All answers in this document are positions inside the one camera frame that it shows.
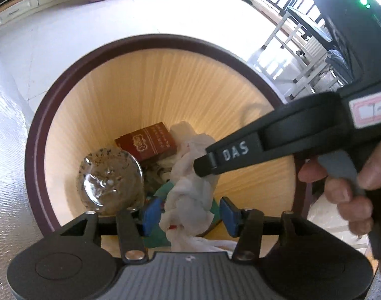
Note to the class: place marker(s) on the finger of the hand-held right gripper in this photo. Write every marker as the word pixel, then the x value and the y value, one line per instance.
pixel 240 154

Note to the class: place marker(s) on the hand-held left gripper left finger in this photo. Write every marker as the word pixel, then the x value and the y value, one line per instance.
pixel 151 217

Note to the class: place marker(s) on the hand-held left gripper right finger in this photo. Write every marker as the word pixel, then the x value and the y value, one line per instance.
pixel 229 218

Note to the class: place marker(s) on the teal red snack bag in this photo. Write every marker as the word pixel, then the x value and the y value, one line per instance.
pixel 156 237

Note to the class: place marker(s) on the white tissue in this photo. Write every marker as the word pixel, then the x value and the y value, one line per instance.
pixel 190 200

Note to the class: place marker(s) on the yellow wastebasket with dark rim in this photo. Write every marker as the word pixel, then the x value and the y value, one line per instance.
pixel 165 84

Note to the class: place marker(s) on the person's right hand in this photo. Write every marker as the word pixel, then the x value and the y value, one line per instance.
pixel 376 168

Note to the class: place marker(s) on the clear plastic lid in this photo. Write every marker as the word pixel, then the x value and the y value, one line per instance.
pixel 109 181

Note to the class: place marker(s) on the red cardboard box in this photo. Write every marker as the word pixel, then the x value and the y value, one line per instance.
pixel 146 142

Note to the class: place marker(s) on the white folding chair blue cushion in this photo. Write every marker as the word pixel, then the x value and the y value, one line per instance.
pixel 303 18

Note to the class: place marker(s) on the silver foil insulation sheet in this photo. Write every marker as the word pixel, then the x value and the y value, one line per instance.
pixel 6 162

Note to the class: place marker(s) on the light wood drawer base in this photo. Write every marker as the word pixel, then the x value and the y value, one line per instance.
pixel 52 0

